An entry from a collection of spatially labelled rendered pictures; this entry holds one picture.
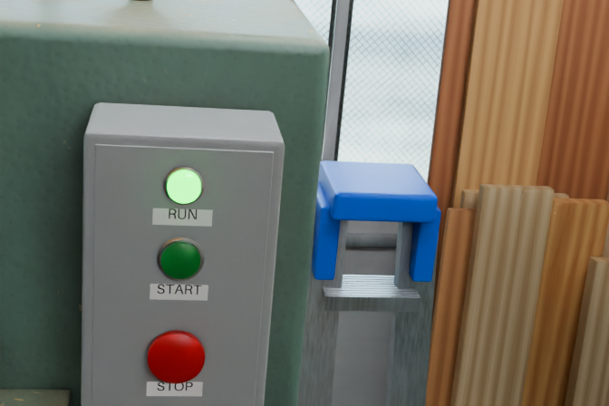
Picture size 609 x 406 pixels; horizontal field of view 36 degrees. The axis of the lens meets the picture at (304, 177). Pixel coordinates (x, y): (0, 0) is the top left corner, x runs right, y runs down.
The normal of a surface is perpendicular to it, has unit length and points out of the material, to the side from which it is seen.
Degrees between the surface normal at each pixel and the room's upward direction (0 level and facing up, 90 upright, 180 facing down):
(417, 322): 82
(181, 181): 86
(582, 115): 87
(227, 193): 90
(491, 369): 87
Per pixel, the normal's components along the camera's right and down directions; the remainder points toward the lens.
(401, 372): 0.25, 0.19
